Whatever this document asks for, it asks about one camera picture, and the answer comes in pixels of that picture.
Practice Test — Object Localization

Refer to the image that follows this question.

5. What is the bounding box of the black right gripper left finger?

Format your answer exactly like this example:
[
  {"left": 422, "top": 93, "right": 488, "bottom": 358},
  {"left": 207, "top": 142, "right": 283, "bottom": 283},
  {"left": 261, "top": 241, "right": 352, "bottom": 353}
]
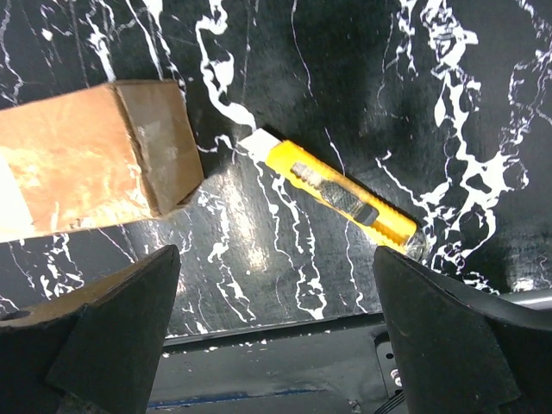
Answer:
[{"left": 1, "top": 245, "right": 180, "bottom": 413}]

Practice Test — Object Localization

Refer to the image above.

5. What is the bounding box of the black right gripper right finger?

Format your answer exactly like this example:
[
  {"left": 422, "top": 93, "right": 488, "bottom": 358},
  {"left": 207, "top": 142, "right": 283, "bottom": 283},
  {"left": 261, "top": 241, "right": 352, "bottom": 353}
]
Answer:
[{"left": 373, "top": 247, "right": 551, "bottom": 413}]

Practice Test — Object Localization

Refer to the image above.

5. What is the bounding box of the yellow utility knife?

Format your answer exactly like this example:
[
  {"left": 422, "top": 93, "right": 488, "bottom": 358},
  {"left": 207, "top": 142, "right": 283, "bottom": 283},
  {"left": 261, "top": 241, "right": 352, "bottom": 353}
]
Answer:
[{"left": 238, "top": 129, "right": 428, "bottom": 261}]

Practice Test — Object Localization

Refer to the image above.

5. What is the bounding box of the brown cardboard express box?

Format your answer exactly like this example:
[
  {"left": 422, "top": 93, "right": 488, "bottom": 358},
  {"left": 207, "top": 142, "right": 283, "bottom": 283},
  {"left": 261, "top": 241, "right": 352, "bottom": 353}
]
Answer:
[{"left": 1, "top": 80, "right": 204, "bottom": 242}]

